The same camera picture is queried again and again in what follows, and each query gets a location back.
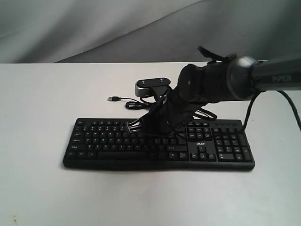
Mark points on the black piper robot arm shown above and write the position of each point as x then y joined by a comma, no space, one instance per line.
222,79

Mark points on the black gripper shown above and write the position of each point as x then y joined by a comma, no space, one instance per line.
164,117

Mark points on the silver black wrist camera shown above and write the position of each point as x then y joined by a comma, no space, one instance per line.
154,87

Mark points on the black acer keyboard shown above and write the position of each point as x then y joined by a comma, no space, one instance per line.
104,144

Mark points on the grey backdrop cloth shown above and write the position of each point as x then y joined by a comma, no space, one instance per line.
113,31

